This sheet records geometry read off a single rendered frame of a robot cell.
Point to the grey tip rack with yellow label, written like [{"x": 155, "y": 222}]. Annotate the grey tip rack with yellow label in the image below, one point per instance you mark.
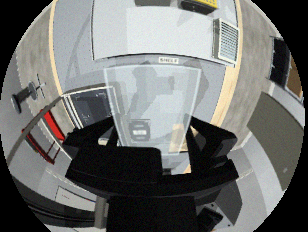
[{"x": 152, "y": 2}]

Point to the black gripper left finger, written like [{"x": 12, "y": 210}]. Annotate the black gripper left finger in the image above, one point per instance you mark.
[{"x": 92, "y": 133}]

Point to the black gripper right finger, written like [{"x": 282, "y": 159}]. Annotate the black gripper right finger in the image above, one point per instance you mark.
[{"x": 219, "y": 142}]

